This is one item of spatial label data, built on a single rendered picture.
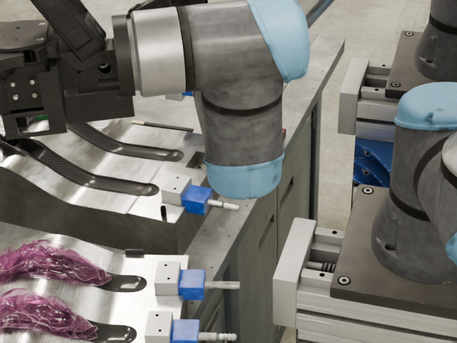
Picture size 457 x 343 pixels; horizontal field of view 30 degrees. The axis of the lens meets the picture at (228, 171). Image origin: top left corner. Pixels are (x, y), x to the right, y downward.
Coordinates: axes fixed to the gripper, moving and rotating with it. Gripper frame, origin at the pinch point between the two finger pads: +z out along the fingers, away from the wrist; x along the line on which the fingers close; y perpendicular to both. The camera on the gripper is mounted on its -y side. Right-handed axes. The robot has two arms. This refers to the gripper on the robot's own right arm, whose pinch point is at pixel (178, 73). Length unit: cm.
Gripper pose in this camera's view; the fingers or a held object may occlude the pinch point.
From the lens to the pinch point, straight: 170.2
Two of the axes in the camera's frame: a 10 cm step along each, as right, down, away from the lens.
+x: 3.5, -5.6, 7.5
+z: 0.4, 8.1, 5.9
